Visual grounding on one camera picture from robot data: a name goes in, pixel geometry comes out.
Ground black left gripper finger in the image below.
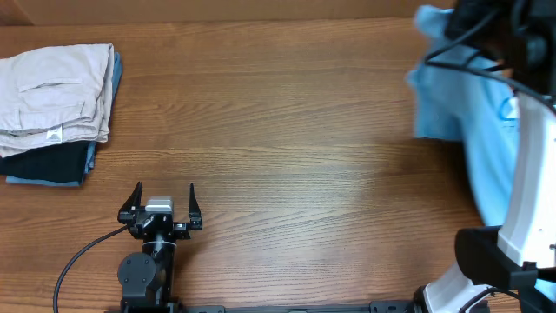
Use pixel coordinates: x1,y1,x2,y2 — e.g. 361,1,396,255
119,182,142,213
189,183,202,220

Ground light blue printed t-shirt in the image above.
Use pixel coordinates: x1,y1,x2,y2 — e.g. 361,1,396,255
405,4,556,301

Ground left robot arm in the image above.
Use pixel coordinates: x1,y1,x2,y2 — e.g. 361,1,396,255
117,183,202,313

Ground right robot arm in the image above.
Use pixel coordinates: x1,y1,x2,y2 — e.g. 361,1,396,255
407,1,555,312

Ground folded blue garment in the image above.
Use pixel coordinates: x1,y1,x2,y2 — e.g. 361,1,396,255
4,51,123,188

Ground folded dark navy garment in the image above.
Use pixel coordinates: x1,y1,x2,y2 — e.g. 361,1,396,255
0,140,91,184

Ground folded beige trousers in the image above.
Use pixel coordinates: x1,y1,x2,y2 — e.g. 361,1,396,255
1,43,116,157

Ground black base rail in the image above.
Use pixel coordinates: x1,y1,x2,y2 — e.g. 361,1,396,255
183,300,422,313

